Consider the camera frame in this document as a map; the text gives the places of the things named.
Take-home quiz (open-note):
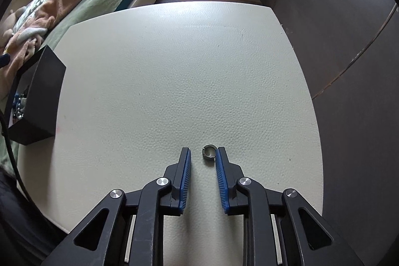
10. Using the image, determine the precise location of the silver ring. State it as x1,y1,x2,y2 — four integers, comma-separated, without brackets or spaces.
202,144,218,162

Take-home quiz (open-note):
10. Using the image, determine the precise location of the black jewelry box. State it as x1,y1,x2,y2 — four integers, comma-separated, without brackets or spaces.
5,45,66,146

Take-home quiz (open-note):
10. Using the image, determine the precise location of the blue bead jewelry pile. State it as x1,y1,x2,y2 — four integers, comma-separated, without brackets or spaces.
12,91,27,120

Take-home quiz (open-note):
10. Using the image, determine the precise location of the white side table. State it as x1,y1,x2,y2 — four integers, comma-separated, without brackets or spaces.
18,1,323,265

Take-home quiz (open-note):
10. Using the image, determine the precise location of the pink fleece blanket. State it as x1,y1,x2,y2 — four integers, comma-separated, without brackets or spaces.
1,0,82,98

